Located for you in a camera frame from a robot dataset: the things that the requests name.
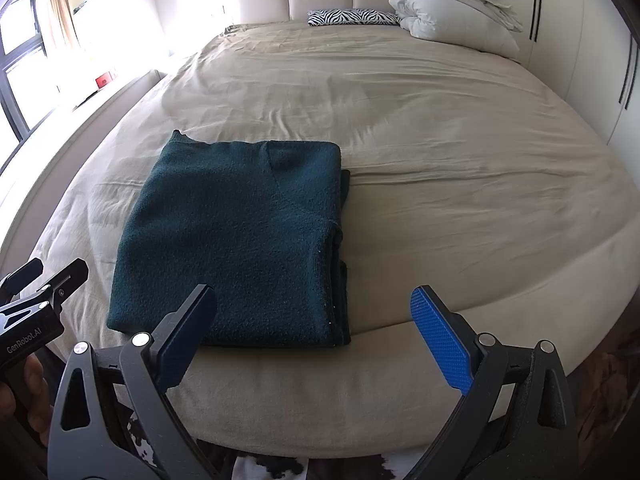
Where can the dark framed window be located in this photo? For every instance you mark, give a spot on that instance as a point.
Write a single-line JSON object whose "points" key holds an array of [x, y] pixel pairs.
{"points": [[20, 60]]}

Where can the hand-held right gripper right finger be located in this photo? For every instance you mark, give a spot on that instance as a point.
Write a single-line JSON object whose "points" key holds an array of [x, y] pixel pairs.
{"points": [[442, 340]]}

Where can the small red box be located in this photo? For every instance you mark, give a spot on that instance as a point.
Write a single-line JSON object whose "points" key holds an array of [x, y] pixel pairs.
{"points": [[103, 79]]}

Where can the white padded headboard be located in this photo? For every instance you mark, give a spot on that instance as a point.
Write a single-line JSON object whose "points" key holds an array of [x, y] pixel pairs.
{"points": [[575, 35]]}

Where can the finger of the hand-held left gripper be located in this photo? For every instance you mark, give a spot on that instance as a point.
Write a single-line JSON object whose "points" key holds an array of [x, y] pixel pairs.
{"points": [[22, 275], [65, 282]]}

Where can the bed with beige sheet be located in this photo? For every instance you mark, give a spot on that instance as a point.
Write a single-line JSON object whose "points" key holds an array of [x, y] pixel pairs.
{"points": [[425, 160]]}

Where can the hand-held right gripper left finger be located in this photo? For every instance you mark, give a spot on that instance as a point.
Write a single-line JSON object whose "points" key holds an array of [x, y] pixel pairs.
{"points": [[187, 332]]}

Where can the zebra print pillow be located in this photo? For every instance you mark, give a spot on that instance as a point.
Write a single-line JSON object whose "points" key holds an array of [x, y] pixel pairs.
{"points": [[350, 17]]}

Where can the person's left hand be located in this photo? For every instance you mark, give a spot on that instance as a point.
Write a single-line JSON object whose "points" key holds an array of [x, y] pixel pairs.
{"points": [[37, 390]]}

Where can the folded white duvet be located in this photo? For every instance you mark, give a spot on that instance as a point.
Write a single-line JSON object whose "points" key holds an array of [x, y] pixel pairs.
{"points": [[450, 15]]}

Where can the brown curtain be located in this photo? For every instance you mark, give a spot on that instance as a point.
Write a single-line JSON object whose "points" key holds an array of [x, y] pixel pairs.
{"points": [[57, 5]]}

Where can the dark teal knit sweater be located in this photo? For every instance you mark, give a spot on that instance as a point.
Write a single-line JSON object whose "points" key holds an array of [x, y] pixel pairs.
{"points": [[225, 240]]}

